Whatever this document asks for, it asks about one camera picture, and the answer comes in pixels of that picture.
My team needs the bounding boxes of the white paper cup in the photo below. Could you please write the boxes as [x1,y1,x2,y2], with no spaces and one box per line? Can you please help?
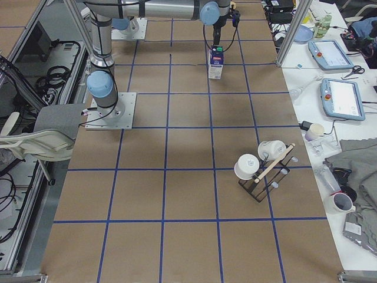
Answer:
[305,123,325,142]

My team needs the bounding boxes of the green glass jar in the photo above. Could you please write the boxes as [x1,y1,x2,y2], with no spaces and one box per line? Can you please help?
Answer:
[313,14,332,39]

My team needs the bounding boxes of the lower blue teach pendant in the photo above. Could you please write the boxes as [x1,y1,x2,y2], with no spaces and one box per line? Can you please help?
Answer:
[320,78,365,121]

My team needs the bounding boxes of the grey cloth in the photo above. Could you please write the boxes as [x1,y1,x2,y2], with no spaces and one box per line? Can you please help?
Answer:
[324,139,376,254]

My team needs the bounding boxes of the white smiley face mug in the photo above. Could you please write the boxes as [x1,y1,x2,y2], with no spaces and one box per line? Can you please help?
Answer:
[234,154,260,180]

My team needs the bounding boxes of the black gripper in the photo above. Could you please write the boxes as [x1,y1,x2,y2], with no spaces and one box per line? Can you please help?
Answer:
[213,25,221,46]

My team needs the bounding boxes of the white red rimmed mug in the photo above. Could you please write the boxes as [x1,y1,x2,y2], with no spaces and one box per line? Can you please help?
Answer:
[323,192,356,214]

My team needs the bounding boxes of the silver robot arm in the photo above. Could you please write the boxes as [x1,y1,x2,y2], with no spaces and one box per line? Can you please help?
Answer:
[83,0,240,130]

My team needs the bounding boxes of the blue plate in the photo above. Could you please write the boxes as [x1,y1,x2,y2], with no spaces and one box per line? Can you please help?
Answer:
[294,25,313,44]

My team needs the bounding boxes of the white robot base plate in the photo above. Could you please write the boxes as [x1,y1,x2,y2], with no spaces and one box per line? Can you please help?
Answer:
[84,92,137,130]

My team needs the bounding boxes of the upper blue teach pendant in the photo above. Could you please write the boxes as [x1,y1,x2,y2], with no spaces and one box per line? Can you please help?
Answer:
[307,40,354,70]

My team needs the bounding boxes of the blue white milk carton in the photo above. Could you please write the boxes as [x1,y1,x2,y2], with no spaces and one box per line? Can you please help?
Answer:
[208,45,224,80]

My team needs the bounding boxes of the aluminium frame post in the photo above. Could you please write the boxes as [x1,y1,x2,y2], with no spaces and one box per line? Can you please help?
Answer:
[276,0,312,67]

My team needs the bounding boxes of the white mug on rack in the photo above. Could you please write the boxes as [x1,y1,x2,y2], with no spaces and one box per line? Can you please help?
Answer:
[257,140,286,161]

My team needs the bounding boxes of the grey office chair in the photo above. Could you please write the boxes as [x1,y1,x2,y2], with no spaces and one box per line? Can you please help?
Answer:
[1,103,85,185]

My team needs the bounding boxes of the black wire mug rack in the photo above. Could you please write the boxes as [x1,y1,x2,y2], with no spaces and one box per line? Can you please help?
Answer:
[238,143,297,203]

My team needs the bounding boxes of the blue teach pendant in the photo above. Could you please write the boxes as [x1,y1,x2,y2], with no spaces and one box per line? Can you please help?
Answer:
[320,78,365,121]
[307,40,354,70]

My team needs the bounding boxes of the black scissors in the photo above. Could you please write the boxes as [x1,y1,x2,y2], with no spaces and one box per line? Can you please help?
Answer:
[341,65,365,80]

